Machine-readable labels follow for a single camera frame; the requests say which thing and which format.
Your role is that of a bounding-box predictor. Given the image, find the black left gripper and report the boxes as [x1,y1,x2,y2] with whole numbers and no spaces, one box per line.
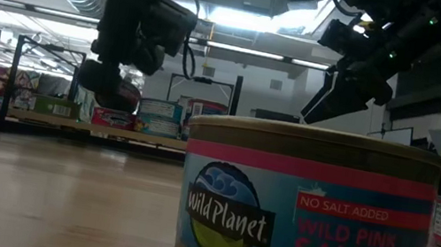
[75,0,175,105]

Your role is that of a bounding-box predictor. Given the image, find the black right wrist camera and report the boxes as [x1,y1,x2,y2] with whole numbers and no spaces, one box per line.
[316,16,358,59]

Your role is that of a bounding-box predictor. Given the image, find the grey bin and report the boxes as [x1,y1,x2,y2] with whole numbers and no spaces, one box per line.
[36,73,74,101]

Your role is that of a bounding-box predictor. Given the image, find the ceiling light strip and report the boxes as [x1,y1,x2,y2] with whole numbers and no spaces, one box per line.
[0,0,335,73]

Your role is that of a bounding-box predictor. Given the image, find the white framed board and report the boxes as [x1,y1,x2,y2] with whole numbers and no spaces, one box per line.
[368,120,416,147]

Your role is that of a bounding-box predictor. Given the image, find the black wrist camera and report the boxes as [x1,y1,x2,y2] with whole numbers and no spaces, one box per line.
[316,16,358,59]
[141,0,202,62]

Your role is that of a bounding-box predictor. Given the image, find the pink salmon can gold lid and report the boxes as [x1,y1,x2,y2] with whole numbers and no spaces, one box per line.
[183,96,230,125]
[166,106,441,247]

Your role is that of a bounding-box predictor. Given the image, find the wooden shelf board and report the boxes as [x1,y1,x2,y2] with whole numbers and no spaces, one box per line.
[6,107,190,153]

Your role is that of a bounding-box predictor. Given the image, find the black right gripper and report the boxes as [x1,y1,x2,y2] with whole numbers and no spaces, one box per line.
[299,27,404,138]

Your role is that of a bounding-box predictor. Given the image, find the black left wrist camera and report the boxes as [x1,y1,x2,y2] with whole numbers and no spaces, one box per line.
[141,0,202,62]

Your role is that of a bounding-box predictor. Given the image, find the green rectangular fish tin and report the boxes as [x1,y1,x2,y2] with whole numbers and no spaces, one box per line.
[30,93,83,121]

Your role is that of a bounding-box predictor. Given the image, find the teal tuna can silver lid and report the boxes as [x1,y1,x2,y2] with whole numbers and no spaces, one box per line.
[132,114,182,141]
[136,96,185,124]

